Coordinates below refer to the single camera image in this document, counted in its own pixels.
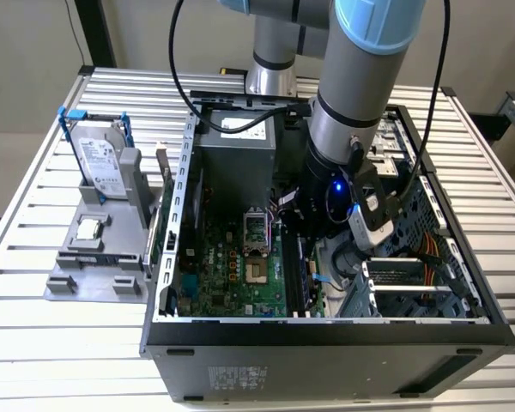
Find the hard disk in blue carrier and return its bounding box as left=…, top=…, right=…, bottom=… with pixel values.
left=58, top=109, right=133, bottom=203

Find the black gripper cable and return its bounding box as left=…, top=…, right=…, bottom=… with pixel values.
left=167, top=0, right=313, bottom=133

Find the CPU socket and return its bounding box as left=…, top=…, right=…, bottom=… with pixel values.
left=245, top=256, right=270, bottom=285

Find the teal board connector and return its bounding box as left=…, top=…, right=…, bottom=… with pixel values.
left=180, top=276, right=198, bottom=300

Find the orange red yellow wire bundle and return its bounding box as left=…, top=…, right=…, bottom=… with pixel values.
left=419, top=231, right=442, bottom=289

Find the green motherboard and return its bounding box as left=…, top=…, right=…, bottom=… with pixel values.
left=175, top=209, right=330, bottom=319

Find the metal drive cage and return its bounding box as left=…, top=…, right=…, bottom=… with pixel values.
left=360, top=109, right=421, bottom=181

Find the grey power supply unit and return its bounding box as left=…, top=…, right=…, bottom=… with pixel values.
left=195, top=109, right=278, bottom=215

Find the green RAM stick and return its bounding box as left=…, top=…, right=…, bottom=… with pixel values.
left=296, top=236, right=313, bottom=304

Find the power supply wire bundle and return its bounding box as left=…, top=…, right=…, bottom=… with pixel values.
left=269, top=188, right=293, bottom=215

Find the green graphics card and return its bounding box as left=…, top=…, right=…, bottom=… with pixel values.
left=144, top=143, right=176, bottom=276

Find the black steel post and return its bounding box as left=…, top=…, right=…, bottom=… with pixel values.
left=74, top=0, right=118, bottom=69

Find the black RAM slot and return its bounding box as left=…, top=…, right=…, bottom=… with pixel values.
left=287, top=234, right=302, bottom=318
left=282, top=231, right=297, bottom=318

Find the grey parts rack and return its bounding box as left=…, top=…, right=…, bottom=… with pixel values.
left=44, top=148, right=164, bottom=304

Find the black case fan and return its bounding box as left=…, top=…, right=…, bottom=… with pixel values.
left=183, top=179, right=205, bottom=259

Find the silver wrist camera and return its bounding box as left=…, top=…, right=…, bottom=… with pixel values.
left=347, top=188, right=397, bottom=251

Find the metal socket cover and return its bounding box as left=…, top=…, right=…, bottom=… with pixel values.
left=243, top=208, right=270, bottom=258

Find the silver CPU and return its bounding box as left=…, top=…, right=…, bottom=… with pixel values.
left=76, top=217, right=100, bottom=240

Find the metal disk bay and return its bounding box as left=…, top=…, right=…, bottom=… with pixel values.
left=338, top=256, right=482, bottom=319

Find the black cable loop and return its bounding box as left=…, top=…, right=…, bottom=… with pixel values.
left=330, top=239, right=370, bottom=282

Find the black PC case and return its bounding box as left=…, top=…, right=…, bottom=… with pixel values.
left=139, top=88, right=515, bottom=404

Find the black camera cable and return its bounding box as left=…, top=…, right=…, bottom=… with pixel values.
left=392, top=0, right=452, bottom=207

